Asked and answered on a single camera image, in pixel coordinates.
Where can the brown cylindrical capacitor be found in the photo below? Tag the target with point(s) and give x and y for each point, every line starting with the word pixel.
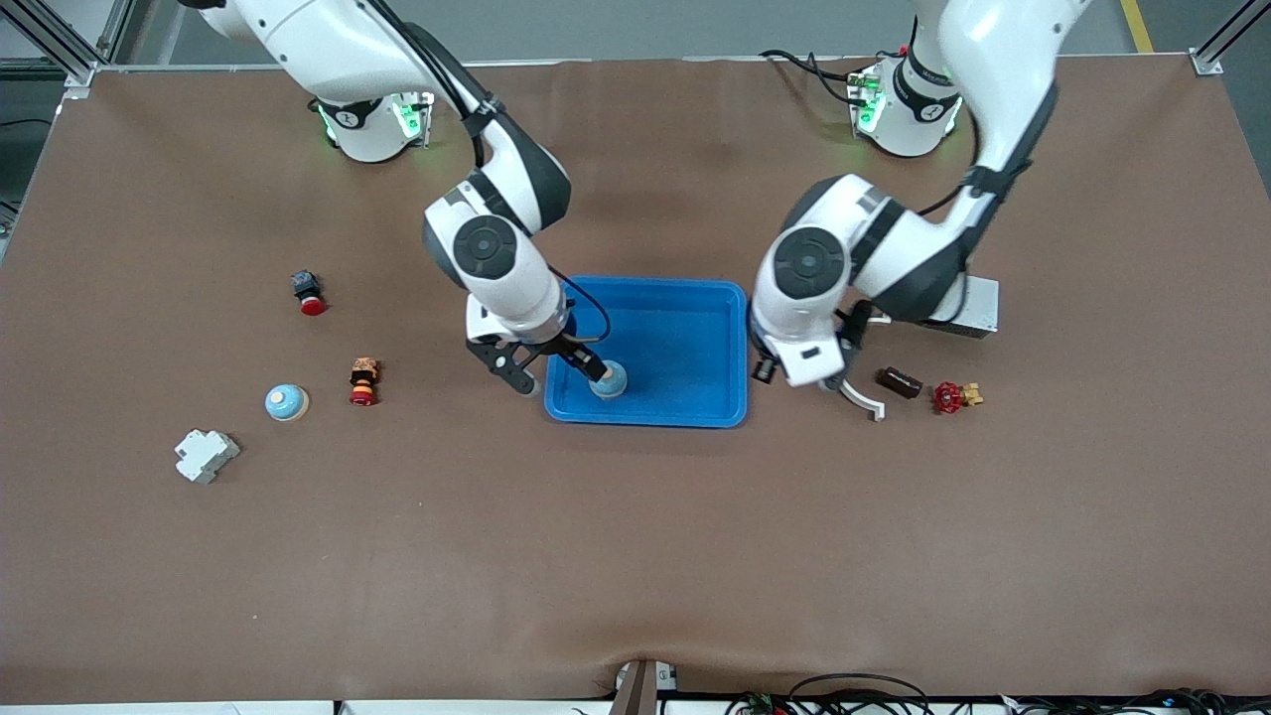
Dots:
pixel 900 382

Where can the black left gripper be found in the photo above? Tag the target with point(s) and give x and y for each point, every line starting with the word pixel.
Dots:
pixel 855 325

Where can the blue dome call bell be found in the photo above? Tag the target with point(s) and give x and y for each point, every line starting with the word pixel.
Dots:
pixel 614 387
pixel 286 403

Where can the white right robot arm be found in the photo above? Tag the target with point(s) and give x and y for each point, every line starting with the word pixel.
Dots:
pixel 338 40

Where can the metal table edge clamp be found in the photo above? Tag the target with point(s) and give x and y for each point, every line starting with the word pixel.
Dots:
pixel 640 690

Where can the white circuit breaker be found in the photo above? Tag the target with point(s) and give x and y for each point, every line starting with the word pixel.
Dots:
pixel 206 457

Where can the grey metal box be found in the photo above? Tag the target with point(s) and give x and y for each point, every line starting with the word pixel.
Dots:
pixel 981 308

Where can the red push button black base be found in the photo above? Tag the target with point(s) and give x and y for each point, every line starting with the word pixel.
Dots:
pixel 310 298

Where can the white curved plastic bracket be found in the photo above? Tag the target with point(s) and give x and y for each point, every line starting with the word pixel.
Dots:
pixel 866 402

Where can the red button yellow orange body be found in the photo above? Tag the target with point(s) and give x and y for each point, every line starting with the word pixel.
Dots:
pixel 363 382

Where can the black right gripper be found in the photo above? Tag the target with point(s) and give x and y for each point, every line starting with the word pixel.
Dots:
pixel 568 349

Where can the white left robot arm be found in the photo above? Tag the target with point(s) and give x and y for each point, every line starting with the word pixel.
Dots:
pixel 1003 60

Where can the green-lit arm base panel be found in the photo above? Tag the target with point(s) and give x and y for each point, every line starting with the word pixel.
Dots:
pixel 866 99
pixel 412 119

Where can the blue plastic tray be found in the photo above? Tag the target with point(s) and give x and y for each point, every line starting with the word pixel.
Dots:
pixel 675 348

